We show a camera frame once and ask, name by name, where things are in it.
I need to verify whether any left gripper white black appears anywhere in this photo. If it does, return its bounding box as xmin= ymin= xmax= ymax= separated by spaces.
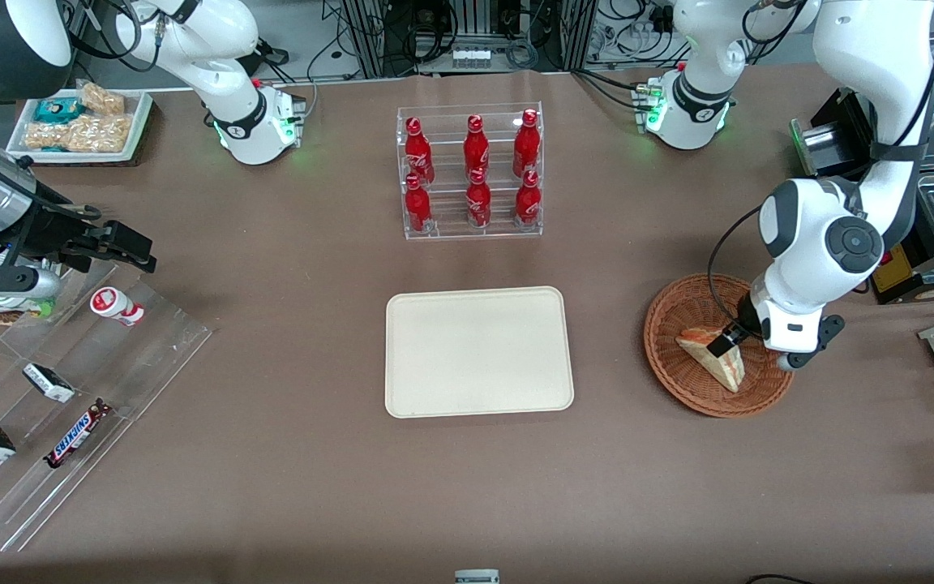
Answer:
xmin=709 ymin=291 xmax=826 ymax=360

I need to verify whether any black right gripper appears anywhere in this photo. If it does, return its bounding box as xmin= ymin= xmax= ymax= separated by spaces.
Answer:
xmin=0 ymin=187 xmax=158 ymax=273

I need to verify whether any triangular sandwich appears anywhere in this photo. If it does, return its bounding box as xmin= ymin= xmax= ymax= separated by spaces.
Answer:
xmin=675 ymin=326 xmax=748 ymax=395

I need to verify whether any brown wicker basket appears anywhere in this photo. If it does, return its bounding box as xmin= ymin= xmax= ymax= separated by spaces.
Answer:
xmin=644 ymin=273 xmax=798 ymax=419

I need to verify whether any white snack tray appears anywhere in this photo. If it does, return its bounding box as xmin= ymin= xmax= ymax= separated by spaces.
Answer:
xmin=6 ymin=88 xmax=155 ymax=165

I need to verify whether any cream plastic tray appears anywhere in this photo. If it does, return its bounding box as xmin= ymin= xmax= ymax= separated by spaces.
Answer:
xmin=385 ymin=286 xmax=575 ymax=419

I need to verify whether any white yogurt bottle red cap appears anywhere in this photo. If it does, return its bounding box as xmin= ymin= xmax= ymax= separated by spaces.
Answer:
xmin=90 ymin=286 xmax=146 ymax=328

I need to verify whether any large puffed rice snack pack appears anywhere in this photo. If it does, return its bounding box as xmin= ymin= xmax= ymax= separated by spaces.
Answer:
xmin=24 ymin=114 xmax=135 ymax=154

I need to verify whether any clear acrylic stepped display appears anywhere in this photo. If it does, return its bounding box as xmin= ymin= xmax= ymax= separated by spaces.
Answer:
xmin=0 ymin=260 xmax=215 ymax=553

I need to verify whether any small puffed rice snack pack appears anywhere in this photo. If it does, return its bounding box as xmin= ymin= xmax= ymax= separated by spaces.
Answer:
xmin=77 ymin=81 xmax=126 ymax=116

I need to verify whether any teal snack packet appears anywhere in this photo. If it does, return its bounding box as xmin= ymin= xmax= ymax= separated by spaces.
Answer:
xmin=33 ymin=97 xmax=84 ymax=124

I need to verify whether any Snickers chocolate bar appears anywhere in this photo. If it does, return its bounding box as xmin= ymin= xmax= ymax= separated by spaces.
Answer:
xmin=44 ymin=398 xmax=114 ymax=470

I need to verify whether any black food warmer appliance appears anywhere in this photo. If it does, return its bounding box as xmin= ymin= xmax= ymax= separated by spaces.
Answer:
xmin=790 ymin=81 xmax=934 ymax=306

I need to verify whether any red cola bottle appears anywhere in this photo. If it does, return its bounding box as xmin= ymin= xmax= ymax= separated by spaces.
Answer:
xmin=404 ymin=174 xmax=434 ymax=235
xmin=404 ymin=117 xmax=435 ymax=186
xmin=515 ymin=170 xmax=542 ymax=228
xmin=512 ymin=109 xmax=542 ymax=179
xmin=464 ymin=114 xmax=491 ymax=181
xmin=466 ymin=168 xmax=493 ymax=230

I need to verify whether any clear acrylic bottle rack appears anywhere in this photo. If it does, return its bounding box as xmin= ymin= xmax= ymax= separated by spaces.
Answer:
xmin=396 ymin=102 xmax=544 ymax=241

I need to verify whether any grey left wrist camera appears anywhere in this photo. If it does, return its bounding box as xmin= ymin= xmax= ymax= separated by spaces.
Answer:
xmin=775 ymin=315 xmax=846 ymax=372

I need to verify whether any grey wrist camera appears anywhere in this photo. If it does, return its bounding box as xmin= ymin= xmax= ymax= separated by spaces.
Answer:
xmin=0 ymin=258 xmax=63 ymax=303
xmin=775 ymin=315 xmax=846 ymax=372

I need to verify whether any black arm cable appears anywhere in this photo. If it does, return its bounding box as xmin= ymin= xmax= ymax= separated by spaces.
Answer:
xmin=705 ymin=203 xmax=768 ymax=325

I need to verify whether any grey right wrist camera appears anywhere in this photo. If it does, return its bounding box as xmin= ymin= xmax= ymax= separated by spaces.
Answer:
xmin=0 ymin=258 xmax=63 ymax=303

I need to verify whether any black base cable bundle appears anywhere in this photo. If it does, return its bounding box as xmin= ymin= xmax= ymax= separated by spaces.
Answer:
xmin=571 ymin=68 xmax=648 ymax=111

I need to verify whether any aluminium frame rack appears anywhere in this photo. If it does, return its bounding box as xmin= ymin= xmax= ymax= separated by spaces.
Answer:
xmin=340 ymin=0 xmax=599 ymax=79

